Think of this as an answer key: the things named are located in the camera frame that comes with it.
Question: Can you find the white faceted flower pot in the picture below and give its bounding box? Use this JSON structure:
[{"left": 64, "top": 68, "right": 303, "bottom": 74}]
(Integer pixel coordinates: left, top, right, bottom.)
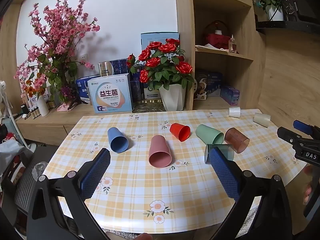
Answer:
[{"left": 158, "top": 83, "right": 187, "bottom": 111}]

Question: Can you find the black speckled shelf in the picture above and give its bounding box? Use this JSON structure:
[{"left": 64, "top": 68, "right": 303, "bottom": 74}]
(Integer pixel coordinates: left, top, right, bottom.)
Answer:
[{"left": 255, "top": 20, "right": 320, "bottom": 38}]

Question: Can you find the blue cup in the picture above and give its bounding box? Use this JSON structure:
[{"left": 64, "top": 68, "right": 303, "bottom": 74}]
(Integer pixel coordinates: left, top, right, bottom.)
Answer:
[{"left": 107, "top": 127, "right": 130, "bottom": 154}]

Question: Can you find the gold patterned tray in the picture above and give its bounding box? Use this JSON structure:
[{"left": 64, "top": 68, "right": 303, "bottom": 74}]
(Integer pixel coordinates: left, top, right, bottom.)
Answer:
[{"left": 132, "top": 98, "right": 167, "bottom": 113}]

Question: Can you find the yellow checked floral tablecloth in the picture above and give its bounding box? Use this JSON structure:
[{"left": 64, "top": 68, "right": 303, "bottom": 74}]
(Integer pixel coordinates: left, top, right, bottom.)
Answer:
[{"left": 42, "top": 109, "right": 309, "bottom": 233}]

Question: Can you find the light blue flat box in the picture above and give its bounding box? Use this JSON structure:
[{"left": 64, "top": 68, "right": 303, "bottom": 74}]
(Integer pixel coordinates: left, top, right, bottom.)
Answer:
[{"left": 140, "top": 32, "right": 179, "bottom": 54}]

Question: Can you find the clear glass object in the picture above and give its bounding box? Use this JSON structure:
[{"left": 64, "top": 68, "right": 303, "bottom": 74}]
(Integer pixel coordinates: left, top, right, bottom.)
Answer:
[{"left": 32, "top": 162, "right": 48, "bottom": 180}]

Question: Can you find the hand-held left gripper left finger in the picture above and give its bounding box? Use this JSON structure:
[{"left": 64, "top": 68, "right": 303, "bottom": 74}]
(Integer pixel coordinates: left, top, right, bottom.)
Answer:
[{"left": 26, "top": 148, "right": 112, "bottom": 240}]

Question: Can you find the clear glass perfume bottle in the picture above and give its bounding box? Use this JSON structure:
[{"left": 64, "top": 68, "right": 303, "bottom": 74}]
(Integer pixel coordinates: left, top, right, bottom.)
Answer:
[{"left": 228, "top": 35, "right": 237, "bottom": 53}]

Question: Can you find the dark blue patterned box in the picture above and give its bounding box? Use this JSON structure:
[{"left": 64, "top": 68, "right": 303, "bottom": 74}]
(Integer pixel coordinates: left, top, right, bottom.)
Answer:
[{"left": 109, "top": 58, "right": 128, "bottom": 75}]

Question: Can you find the wooden sideboard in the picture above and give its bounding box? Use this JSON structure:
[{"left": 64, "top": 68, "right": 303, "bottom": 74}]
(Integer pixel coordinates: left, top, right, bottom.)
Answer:
[{"left": 15, "top": 103, "right": 135, "bottom": 146}]

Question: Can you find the blue illustrated box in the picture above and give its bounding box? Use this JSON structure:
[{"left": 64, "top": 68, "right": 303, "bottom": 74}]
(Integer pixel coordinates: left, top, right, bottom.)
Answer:
[{"left": 195, "top": 70, "right": 223, "bottom": 97}]

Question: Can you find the purple box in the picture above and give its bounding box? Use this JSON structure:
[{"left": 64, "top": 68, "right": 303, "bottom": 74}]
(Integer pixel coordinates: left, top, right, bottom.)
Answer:
[{"left": 220, "top": 85, "right": 241, "bottom": 106}]

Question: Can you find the red cup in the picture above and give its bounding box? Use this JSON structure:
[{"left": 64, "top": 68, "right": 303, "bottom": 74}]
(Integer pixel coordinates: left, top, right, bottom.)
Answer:
[{"left": 169, "top": 123, "right": 191, "bottom": 142}]

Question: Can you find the red rose bouquet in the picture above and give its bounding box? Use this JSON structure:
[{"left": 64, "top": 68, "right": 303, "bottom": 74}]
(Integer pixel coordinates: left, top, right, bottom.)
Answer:
[{"left": 126, "top": 38, "right": 194, "bottom": 91}]

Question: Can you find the teal translucent cup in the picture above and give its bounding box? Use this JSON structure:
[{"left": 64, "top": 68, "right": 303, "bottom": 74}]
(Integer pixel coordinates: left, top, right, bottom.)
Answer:
[{"left": 204, "top": 144, "right": 235, "bottom": 165}]

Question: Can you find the grey cloth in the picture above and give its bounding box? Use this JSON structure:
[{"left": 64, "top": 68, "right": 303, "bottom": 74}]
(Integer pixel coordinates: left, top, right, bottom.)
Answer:
[{"left": 0, "top": 139, "right": 32, "bottom": 178}]

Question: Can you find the green cup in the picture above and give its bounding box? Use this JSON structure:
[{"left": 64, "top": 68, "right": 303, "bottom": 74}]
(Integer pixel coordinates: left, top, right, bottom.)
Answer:
[{"left": 195, "top": 124, "right": 224, "bottom": 145}]

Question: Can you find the brown translucent cup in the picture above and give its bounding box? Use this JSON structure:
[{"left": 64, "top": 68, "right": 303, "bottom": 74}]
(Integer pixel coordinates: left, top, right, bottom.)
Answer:
[{"left": 224, "top": 127, "right": 250, "bottom": 154}]

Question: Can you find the pink blossom branch arrangement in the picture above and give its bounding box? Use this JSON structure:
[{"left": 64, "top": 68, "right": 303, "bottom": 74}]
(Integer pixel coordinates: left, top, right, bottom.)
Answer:
[{"left": 14, "top": 0, "right": 101, "bottom": 112}]

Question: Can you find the white and blue carton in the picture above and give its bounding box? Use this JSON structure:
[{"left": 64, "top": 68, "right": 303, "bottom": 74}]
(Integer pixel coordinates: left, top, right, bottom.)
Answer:
[{"left": 87, "top": 73, "right": 133, "bottom": 114}]

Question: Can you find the cream cup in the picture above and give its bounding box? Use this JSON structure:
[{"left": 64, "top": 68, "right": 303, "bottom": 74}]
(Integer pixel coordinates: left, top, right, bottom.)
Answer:
[{"left": 253, "top": 112, "right": 271, "bottom": 127}]

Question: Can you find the red gift basket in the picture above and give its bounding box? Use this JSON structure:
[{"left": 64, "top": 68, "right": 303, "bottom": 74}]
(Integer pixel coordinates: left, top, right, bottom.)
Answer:
[{"left": 201, "top": 21, "right": 231, "bottom": 50}]

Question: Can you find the row of small bottles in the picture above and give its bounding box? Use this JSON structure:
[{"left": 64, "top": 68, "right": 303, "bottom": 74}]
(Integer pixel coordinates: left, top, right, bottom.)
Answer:
[{"left": 22, "top": 99, "right": 56, "bottom": 120}]

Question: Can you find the black ribbed board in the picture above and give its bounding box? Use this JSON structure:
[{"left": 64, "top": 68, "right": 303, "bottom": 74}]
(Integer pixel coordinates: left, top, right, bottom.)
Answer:
[{"left": 14, "top": 145, "right": 60, "bottom": 214}]

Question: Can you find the pink cup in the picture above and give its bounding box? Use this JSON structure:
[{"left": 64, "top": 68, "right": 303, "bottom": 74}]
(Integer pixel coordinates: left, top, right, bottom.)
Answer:
[{"left": 148, "top": 135, "right": 172, "bottom": 167}]

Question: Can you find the tall white vase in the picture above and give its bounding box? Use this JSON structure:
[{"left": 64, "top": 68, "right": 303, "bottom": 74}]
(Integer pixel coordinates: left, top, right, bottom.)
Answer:
[{"left": 37, "top": 94, "right": 50, "bottom": 117}]

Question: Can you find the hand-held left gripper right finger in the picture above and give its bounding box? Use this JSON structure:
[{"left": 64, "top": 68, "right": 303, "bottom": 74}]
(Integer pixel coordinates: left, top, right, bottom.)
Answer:
[{"left": 209, "top": 146, "right": 297, "bottom": 240}]

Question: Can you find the person's right hand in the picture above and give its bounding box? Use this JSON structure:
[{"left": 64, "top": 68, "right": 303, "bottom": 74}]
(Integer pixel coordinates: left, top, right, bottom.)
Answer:
[{"left": 303, "top": 166, "right": 320, "bottom": 205}]

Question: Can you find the white stand fan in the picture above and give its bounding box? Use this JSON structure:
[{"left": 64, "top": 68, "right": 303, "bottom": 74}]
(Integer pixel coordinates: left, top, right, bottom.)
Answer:
[{"left": 0, "top": 80, "right": 28, "bottom": 148}]

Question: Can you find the wooden shelf unit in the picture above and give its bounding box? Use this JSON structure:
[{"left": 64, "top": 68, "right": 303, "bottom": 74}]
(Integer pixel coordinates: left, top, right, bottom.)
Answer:
[{"left": 174, "top": 0, "right": 266, "bottom": 111}]

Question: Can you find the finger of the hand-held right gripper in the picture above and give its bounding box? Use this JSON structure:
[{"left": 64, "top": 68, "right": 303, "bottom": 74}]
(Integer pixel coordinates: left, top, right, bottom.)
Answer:
[
  {"left": 277, "top": 127, "right": 304, "bottom": 146},
  {"left": 293, "top": 120, "right": 320, "bottom": 137}
]

